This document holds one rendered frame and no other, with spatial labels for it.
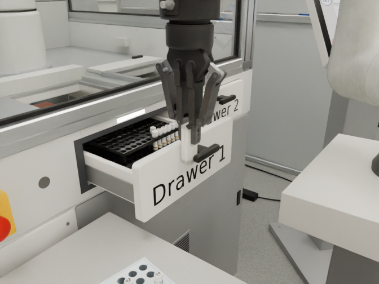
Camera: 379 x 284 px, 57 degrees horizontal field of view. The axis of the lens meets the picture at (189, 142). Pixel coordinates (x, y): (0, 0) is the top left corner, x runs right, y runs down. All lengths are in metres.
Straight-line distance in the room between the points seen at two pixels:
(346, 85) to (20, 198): 0.67
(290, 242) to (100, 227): 1.29
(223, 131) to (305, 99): 1.64
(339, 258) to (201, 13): 0.60
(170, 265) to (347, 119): 1.09
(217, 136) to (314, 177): 0.22
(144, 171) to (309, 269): 1.28
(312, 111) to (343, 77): 1.53
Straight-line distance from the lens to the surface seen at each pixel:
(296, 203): 0.68
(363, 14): 0.81
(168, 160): 0.60
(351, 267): 0.87
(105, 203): 0.77
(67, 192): 0.69
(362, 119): 1.57
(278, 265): 1.77
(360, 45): 0.81
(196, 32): 0.53
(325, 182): 0.74
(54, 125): 0.64
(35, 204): 0.66
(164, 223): 0.97
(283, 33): 2.33
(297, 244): 1.85
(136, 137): 0.73
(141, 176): 0.56
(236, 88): 1.06
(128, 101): 0.74
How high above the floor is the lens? 1.18
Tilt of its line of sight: 24 degrees down
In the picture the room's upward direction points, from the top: straight up
